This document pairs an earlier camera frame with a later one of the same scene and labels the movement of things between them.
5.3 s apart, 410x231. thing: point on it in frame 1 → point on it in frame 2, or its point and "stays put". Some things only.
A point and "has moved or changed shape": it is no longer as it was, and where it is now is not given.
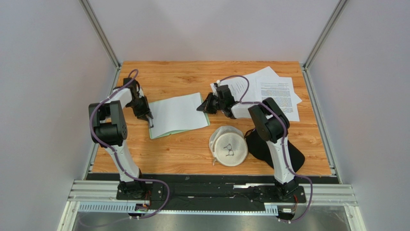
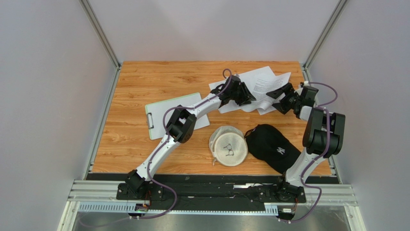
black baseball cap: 258,148 stays put
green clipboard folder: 177,114 stays put
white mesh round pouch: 228,146 stays put
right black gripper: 211,102 → 286,98
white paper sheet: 177,114 stays put
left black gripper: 146,109 → 248,96
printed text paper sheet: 281,89 has moved or changed shape
